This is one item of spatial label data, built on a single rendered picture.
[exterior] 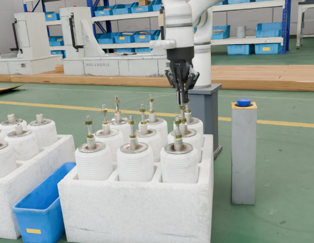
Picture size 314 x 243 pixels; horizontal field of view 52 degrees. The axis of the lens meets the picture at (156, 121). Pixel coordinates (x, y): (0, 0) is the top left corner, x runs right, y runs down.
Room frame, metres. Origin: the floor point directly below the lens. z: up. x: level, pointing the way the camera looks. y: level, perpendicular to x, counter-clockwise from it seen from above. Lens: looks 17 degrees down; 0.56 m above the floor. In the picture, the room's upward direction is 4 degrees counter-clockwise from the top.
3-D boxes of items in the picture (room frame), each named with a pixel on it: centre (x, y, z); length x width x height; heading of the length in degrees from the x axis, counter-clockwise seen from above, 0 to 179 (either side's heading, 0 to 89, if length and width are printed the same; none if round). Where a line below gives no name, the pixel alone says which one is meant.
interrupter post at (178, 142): (0.76, -0.05, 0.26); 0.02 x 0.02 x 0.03
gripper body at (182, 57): (0.88, -0.08, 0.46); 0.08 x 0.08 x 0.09
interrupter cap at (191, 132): (0.88, -0.08, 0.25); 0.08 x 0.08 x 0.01
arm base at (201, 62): (1.32, -0.19, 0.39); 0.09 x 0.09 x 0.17; 61
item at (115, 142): (0.93, 0.15, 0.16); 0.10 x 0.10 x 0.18
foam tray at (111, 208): (0.90, 0.04, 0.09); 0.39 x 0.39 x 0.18; 78
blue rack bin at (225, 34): (5.73, -1.14, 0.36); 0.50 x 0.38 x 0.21; 153
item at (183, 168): (0.76, -0.05, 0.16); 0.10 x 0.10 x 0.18
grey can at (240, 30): (5.47, -1.50, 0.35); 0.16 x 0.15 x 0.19; 61
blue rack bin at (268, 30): (5.33, -1.92, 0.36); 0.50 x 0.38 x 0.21; 152
